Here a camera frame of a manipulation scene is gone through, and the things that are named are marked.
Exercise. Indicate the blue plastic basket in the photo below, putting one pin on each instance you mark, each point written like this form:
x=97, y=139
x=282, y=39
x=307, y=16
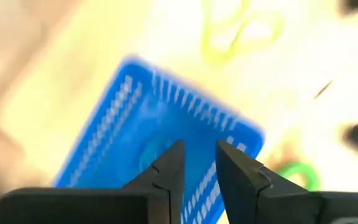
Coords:
x=154, y=124

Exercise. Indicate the green spiral coil wristband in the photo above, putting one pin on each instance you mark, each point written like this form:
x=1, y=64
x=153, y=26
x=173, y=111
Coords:
x=314, y=177

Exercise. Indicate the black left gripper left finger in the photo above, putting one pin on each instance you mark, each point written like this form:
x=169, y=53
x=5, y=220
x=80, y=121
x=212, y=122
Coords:
x=104, y=205

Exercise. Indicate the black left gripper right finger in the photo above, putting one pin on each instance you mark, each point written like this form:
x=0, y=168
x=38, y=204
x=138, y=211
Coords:
x=275, y=202

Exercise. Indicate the yellow rubber band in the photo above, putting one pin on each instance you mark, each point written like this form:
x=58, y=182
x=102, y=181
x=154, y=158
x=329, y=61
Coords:
x=280, y=28
x=206, y=40

